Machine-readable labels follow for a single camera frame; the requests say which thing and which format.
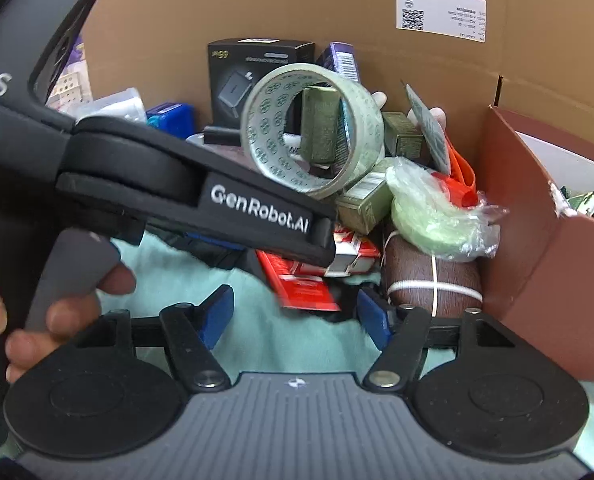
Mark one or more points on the small green box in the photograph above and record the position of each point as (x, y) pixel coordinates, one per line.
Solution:
(402, 135)
(364, 205)
(321, 125)

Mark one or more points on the blue box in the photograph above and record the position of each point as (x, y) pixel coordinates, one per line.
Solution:
(172, 120)

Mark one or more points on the large brown cardboard panel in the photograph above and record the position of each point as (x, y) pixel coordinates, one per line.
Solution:
(277, 0)

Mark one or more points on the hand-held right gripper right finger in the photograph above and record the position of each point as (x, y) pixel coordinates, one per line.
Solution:
(374, 317)

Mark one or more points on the purple plastic bag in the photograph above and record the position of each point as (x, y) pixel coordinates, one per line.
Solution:
(77, 50)

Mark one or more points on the clear measuring cup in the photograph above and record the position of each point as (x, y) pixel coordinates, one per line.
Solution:
(119, 105)

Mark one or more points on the person's left hand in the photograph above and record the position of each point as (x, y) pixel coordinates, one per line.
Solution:
(72, 312)

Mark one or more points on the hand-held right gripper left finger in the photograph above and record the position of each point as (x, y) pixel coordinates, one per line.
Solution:
(219, 310)

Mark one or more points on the orange plastic scoop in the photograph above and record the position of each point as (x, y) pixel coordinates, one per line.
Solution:
(459, 180)

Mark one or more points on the white plastic object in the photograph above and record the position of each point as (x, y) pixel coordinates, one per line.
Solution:
(379, 99)

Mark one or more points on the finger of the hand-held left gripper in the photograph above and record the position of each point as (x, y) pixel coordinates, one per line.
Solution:
(262, 210)
(212, 240)

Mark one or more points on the black charger box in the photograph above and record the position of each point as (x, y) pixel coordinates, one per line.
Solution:
(232, 75)

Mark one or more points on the white perforated basket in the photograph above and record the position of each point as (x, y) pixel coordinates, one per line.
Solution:
(67, 90)

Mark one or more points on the clear tape roll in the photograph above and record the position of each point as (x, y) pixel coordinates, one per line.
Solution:
(262, 135)

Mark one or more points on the reddish brown cardboard box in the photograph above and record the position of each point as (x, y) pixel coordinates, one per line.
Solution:
(547, 280)

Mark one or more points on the clear bag with green contents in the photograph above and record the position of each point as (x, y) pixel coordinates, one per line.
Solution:
(427, 215)

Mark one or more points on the red packet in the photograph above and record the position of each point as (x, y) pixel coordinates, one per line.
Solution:
(302, 290)

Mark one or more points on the small purple box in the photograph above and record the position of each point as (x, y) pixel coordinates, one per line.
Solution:
(342, 62)

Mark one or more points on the brown toy football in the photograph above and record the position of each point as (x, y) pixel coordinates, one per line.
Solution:
(447, 270)

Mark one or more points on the teal cloth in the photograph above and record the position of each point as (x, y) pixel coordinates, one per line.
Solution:
(177, 285)

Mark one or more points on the green printed packet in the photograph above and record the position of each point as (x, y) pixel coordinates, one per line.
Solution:
(427, 120)

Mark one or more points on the white shipping label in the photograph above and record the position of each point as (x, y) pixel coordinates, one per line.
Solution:
(442, 15)

